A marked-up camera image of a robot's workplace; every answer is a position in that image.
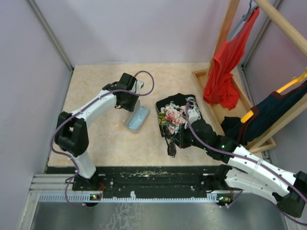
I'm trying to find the navy blue garment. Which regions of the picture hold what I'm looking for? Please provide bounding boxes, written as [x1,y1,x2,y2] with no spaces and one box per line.
[221,81,307,145]

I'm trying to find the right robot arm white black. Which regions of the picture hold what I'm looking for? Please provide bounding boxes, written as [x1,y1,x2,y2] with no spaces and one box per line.
[169,120,307,218]

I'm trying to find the thin-framed sunglasses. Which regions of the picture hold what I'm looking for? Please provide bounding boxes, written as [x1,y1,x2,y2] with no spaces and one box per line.
[160,126,177,158]

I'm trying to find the red tank top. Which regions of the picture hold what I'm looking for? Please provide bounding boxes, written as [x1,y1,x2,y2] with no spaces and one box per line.
[203,6,260,110]

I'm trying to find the wooden clothes rack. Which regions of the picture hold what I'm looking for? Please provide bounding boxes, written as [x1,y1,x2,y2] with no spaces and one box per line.
[191,0,307,152]

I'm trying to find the black floral t-shirt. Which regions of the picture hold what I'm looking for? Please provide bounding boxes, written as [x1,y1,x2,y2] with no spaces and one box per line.
[155,93,203,141]

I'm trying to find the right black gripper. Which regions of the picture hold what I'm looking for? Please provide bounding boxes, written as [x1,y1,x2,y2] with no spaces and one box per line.
[171,122,209,150]

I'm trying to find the yellow clothes hanger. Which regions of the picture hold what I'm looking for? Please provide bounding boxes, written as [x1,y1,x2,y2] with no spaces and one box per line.
[240,69,307,123]

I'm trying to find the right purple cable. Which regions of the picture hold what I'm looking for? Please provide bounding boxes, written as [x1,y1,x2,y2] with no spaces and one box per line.
[185,103,307,226]

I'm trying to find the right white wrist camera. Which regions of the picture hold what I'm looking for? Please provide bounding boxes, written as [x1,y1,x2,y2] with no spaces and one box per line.
[187,108,202,124]

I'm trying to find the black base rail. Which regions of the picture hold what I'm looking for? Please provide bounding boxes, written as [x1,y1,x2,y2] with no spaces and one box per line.
[47,165,231,199]

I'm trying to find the grey clothes hanger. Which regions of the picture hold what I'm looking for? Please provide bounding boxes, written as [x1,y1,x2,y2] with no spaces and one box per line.
[226,0,258,41]

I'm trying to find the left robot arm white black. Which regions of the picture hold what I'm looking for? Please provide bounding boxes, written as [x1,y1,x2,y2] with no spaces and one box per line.
[54,73,144,190]

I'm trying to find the light blue cleaning cloth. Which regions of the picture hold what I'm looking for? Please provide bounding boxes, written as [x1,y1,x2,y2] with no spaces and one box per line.
[127,106,149,131]

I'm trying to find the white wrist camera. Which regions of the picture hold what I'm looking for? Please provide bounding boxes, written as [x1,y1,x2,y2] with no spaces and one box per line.
[187,108,202,124]
[133,80,144,94]

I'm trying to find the pink glasses case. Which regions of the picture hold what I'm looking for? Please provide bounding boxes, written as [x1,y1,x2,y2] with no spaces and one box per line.
[124,100,150,132]

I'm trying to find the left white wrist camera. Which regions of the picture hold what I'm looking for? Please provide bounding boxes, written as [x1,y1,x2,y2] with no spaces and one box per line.
[133,80,144,94]

